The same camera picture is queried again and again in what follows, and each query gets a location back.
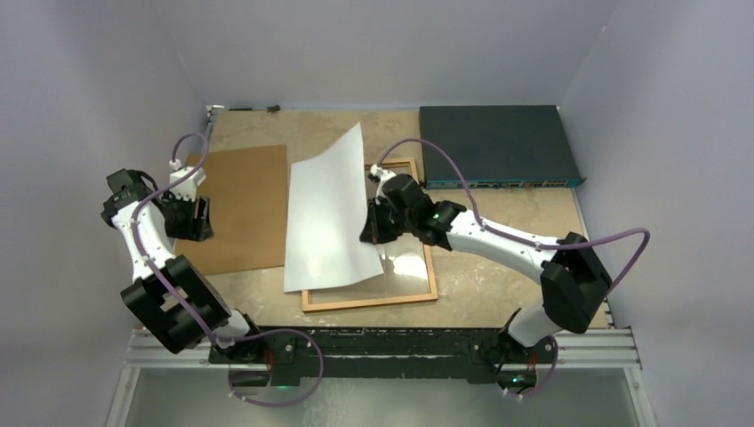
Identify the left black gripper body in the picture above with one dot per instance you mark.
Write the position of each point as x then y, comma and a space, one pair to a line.
179, 216

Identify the plant photo print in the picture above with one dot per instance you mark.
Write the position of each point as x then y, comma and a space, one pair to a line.
327, 210

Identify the dark blue network switch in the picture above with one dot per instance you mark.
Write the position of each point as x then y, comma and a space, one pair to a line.
504, 146

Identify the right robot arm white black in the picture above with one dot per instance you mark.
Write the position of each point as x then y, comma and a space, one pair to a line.
572, 279

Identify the aluminium rail base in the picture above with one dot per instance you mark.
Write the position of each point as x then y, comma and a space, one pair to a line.
597, 348

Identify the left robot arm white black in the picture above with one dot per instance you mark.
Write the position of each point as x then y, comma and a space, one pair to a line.
168, 295

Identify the brown cardboard backing board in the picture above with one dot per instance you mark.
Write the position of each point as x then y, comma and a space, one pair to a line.
248, 190

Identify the wooden picture frame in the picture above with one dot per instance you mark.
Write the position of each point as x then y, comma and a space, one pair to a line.
408, 278

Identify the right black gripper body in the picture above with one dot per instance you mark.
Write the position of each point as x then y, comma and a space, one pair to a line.
388, 223

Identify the black mounting plate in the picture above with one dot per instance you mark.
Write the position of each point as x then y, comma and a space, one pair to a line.
476, 355

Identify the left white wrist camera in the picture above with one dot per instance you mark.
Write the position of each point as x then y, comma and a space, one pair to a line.
185, 180

